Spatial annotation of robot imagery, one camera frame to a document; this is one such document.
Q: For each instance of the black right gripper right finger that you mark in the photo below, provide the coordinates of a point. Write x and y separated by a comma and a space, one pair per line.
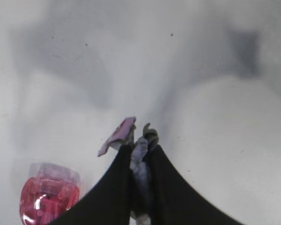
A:
175, 201

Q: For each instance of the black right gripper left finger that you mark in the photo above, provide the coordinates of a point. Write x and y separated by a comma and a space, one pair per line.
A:
108, 202

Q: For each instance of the paper ball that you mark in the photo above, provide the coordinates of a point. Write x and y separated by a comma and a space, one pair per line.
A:
140, 177

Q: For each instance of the pink lead refill case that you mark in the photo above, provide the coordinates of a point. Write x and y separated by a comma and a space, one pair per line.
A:
50, 191

